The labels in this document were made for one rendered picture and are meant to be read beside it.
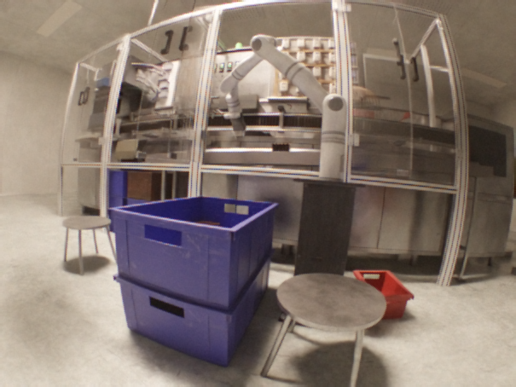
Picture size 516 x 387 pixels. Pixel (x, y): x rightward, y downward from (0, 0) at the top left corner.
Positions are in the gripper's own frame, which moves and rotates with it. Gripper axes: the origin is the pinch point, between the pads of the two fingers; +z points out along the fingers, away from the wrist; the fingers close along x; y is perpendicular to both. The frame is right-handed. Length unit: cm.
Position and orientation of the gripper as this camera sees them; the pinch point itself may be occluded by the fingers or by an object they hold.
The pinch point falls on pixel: (240, 140)
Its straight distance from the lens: 138.1
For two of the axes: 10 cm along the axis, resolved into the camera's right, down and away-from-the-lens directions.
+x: -9.7, -0.5, 2.6
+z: 1.6, 6.7, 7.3
